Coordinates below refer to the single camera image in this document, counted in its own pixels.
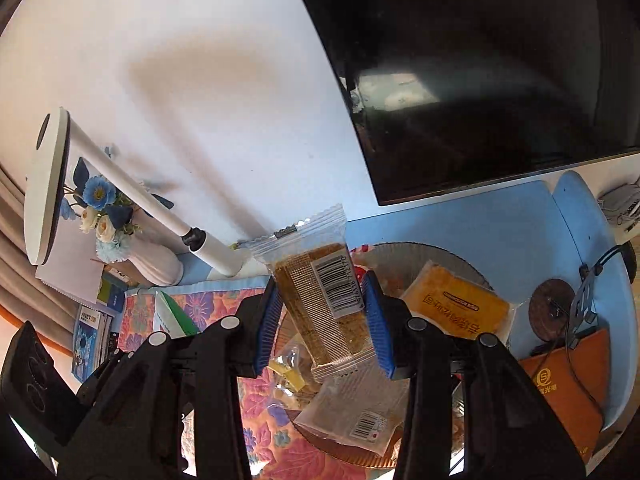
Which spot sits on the white ribbed vase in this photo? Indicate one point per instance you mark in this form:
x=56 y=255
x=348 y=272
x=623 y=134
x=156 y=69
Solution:
x=150 y=265

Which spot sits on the green snack packet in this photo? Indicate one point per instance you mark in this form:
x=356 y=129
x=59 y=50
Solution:
x=172 y=317

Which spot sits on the brown cake slice packet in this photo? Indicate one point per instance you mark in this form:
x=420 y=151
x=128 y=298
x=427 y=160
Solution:
x=350 y=415

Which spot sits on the yellow toast packet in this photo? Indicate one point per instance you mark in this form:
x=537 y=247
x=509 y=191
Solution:
x=455 y=300

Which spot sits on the orange cardboard box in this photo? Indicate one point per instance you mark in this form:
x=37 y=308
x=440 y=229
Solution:
x=560 y=390

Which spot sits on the black monitor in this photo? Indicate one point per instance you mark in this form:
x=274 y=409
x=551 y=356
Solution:
x=475 y=85

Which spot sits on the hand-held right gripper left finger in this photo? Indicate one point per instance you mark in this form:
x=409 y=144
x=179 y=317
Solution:
x=270 y=325

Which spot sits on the brown ribbed bowl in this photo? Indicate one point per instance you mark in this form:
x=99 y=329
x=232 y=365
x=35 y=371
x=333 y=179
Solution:
x=425 y=255

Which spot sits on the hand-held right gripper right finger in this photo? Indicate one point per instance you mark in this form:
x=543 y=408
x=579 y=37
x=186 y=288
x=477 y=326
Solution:
x=377 y=330

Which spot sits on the pile of books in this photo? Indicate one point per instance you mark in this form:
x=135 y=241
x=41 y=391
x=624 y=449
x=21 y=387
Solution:
x=90 y=330

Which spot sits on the floral woven tablecloth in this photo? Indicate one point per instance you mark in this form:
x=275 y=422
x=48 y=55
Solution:
x=200 y=302

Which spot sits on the round brown wooden base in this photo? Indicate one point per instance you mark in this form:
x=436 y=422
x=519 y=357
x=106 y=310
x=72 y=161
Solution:
x=550 y=310

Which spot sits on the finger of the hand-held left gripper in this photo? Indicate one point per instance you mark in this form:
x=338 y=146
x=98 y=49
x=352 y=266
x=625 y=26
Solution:
x=107 y=372

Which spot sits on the small yellow snack packet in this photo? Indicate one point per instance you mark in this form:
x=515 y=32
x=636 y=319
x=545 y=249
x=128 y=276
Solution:
x=287 y=370

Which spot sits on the red label snack packet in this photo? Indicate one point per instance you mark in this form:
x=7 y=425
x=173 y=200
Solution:
x=362 y=252

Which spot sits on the sesame cracker packet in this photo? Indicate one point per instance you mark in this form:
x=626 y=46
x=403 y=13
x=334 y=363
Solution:
x=320 y=310

